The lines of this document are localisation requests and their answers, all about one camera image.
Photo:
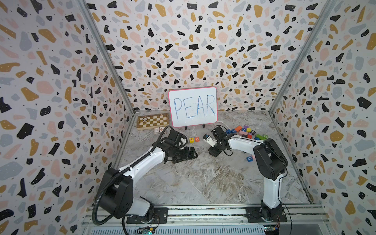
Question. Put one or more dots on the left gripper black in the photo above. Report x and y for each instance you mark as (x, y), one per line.
(187, 155)

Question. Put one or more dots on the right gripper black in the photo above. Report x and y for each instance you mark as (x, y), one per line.
(211, 152)

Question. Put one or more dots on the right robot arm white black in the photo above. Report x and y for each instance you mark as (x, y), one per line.
(271, 162)

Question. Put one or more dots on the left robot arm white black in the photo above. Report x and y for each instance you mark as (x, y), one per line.
(115, 196)

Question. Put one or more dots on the blue block far left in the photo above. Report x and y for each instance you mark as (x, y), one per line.
(228, 131)

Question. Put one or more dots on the playing card box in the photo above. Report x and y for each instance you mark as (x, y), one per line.
(158, 130)

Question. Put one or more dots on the green block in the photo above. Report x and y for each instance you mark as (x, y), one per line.
(260, 137)

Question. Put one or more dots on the wooden chessboard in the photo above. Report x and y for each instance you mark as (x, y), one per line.
(152, 121)

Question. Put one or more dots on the whiteboard with pink frame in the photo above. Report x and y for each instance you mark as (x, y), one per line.
(196, 106)

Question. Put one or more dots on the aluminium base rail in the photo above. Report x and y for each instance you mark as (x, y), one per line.
(229, 219)

